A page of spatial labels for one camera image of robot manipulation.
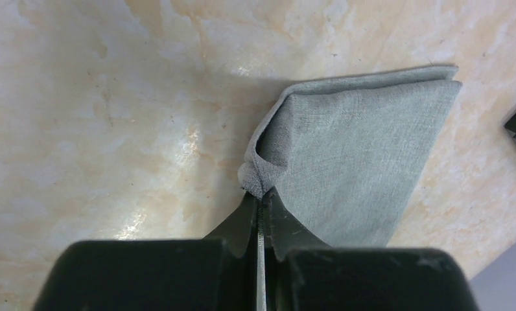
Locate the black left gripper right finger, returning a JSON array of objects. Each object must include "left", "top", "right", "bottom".
[{"left": 262, "top": 189, "right": 478, "bottom": 310}]

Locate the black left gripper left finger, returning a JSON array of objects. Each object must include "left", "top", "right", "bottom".
[{"left": 34, "top": 194, "right": 257, "bottom": 310}]

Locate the grey cloth napkin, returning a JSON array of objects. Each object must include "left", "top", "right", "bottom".
[{"left": 238, "top": 65, "right": 462, "bottom": 247}]

